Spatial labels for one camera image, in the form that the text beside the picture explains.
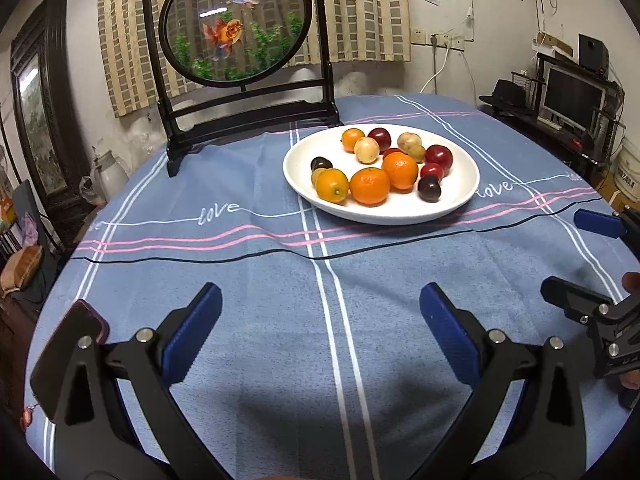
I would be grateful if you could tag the person's right hand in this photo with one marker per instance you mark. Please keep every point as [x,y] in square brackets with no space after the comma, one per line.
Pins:
[634,282]

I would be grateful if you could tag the dark framed painting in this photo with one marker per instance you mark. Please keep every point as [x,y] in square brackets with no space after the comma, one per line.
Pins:
[37,125]

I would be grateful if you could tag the small dark plum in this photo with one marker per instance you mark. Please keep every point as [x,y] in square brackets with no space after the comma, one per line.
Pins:
[429,189]
[321,163]

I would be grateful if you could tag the black hat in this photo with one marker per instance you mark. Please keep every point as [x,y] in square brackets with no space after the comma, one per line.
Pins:
[507,95]

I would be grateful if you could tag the dark board with purple flower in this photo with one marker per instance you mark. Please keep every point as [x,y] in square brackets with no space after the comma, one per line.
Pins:
[27,220]

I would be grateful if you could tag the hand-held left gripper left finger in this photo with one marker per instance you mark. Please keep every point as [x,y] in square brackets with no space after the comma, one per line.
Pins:
[195,330]

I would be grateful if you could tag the black desk rack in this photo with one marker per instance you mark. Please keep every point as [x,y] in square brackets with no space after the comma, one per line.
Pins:
[550,135]

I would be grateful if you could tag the cardboard box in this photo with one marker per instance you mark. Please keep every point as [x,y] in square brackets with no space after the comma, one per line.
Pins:
[620,197]

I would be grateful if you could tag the computer monitor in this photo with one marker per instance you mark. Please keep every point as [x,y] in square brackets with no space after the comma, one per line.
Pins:
[572,95]

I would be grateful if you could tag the beige checked curtain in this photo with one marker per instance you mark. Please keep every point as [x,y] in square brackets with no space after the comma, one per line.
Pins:
[360,10]

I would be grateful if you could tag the smartphone with red case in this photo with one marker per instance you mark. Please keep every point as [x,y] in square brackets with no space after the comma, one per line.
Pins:
[85,317]

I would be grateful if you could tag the round goldfish screen black stand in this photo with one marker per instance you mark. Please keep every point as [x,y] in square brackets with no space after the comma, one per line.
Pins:
[235,25]

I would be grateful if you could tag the dark red plum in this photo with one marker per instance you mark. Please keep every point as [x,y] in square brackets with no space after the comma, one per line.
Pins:
[381,137]

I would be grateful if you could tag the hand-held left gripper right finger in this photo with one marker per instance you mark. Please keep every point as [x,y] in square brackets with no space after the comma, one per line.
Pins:
[447,332]

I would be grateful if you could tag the clear plastic bag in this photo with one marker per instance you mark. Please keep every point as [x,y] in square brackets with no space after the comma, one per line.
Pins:
[92,191]

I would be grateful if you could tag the orange kumquat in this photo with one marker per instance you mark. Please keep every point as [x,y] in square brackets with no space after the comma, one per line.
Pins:
[352,139]
[332,185]

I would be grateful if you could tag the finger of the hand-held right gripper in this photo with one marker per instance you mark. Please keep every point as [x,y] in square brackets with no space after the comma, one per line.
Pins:
[570,297]
[597,223]

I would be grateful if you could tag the orange tangerine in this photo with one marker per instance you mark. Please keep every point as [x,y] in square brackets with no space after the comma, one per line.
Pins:
[400,171]
[369,186]

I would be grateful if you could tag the white plastic bucket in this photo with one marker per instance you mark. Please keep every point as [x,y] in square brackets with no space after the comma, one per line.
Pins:
[629,167]

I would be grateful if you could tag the blue striped tablecloth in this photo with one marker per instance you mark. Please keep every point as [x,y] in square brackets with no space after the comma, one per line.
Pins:
[250,285]

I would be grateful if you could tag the black speaker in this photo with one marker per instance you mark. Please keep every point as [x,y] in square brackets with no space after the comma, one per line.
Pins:
[593,52]

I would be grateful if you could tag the brown cushion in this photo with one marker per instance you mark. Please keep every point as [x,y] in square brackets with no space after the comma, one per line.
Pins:
[20,270]

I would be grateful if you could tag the yellow round fruit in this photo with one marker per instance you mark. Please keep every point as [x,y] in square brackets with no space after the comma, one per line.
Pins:
[366,150]

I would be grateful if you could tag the white oval plate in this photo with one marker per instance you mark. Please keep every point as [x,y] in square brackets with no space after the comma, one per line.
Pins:
[460,180]

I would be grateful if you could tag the white ceramic jug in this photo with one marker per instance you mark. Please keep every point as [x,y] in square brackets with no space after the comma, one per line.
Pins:
[109,172]

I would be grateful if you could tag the red cherry tomato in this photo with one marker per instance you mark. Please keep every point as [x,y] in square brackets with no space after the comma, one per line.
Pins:
[433,171]
[392,151]
[439,156]

